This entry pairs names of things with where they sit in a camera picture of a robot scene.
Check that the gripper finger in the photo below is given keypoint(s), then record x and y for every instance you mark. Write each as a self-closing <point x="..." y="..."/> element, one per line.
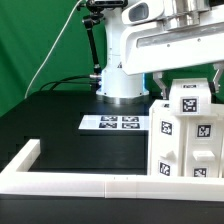
<point x="157" y="77"/>
<point x="219" y="68"/>

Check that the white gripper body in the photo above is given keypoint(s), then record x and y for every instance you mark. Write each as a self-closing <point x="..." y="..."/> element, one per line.
<point x="149" y="48"/>

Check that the white cabinet body box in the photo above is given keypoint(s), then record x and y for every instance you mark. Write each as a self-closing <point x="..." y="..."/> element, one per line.
<point x="217" y="110"/>

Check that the small white tagged block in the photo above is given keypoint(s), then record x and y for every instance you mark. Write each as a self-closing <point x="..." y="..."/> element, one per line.
<point x="190" y="97"/>

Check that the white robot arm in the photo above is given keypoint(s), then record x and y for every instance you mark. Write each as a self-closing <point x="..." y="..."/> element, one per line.
<point x="119" y="87"/>

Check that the white flat panel four tags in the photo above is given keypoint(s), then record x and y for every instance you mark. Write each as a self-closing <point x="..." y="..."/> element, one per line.
<point x="114" y="122"/>

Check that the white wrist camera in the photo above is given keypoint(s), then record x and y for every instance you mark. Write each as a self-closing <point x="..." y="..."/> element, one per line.
<point x="143" y="11"/>

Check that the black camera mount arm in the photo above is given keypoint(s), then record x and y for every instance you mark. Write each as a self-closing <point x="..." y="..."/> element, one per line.
<point x="98" y="12"/>

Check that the white U-shaped workspace frame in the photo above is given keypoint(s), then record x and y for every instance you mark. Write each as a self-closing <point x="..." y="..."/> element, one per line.
<point x="17" y="179"/>

